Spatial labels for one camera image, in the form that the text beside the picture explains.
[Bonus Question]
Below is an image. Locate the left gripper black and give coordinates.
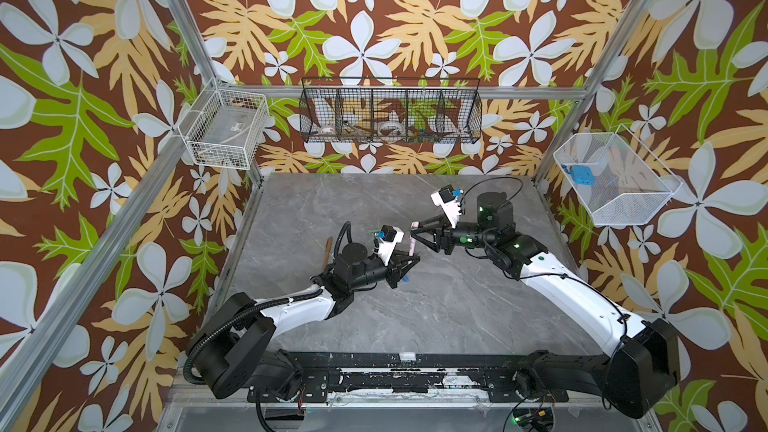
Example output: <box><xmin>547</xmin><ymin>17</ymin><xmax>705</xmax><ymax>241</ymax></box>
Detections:
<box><xmin>348</xmin><ymin>249</ymin><xmax>420</xmax><ymax>294</ymax></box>

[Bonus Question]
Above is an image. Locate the brown pen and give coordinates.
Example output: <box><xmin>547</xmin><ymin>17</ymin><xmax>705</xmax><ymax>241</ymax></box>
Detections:
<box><xmin>323</xmin><ymin>237</ymin><xmax>334</xmax><ymax>268</ymax></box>

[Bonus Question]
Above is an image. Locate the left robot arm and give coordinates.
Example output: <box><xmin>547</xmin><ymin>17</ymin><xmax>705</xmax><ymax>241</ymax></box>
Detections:
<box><xmin>183</xmin><ymin>242</ymin><xmax>420</xmax><ymax>401</ymax></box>

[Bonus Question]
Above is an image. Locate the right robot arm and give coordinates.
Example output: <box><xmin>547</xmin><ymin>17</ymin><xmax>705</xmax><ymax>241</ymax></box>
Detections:
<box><xmin>410</xmin><ymin>186</ymin><xmax>681</xmax><ymax>419</ymax></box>

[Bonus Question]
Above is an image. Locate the blue object in basket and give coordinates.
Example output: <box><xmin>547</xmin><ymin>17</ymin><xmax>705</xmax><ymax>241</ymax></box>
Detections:
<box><xmin>569</xmin><ymin>165</ymin><xmax>595</xmax><ymax>186</ymax></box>

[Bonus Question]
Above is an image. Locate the white mesh basket right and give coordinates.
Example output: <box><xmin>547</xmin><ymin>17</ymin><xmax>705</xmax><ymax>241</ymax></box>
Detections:
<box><xmin>554</xmin><ymin>126</ymin><xmax>683</xmax><ymax>227</ymax></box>

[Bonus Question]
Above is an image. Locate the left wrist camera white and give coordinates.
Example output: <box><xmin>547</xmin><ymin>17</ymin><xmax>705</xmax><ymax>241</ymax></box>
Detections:
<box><xmin>374</xmin><ymin>225</ymin><xmax>404</xmax><ymax>266</ymax></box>

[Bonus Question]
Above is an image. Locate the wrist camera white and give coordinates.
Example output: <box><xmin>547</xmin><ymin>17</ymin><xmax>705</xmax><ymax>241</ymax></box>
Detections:
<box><xmin>374</xmin><ymin>225</ymin><xmax>404</xmax><ymax>266</ymax></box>
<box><xmin>430</xmin><ymin>185</ymin><xmax>463</xmax><ymax>228</ymax></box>

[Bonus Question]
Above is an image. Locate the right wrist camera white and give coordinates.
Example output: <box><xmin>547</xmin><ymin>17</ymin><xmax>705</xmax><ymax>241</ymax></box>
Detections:
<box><xmin>430</xmin><ymin>185</ymin><xmax>463</xmax><ymax>228</ymax></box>

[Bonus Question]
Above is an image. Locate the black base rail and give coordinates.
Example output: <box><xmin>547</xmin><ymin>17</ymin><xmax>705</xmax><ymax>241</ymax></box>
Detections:
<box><xmin>251</xmin><ymin>350</ymin><xmax>570</xmax><ymax>404</ymax></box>

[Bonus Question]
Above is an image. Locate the black wire basket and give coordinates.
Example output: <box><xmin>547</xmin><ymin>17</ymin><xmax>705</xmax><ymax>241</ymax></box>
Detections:
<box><xmin>297</xmin><ymin>77</ymin><xmax>483</xmax><ymax>144</ymax></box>

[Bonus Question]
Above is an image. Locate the white wire basket left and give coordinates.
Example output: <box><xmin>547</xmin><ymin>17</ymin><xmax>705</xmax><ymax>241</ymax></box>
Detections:
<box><xmin>179</xmin><ymin>80</ymin><xmax>270</xmax><ymax>171</ymax></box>

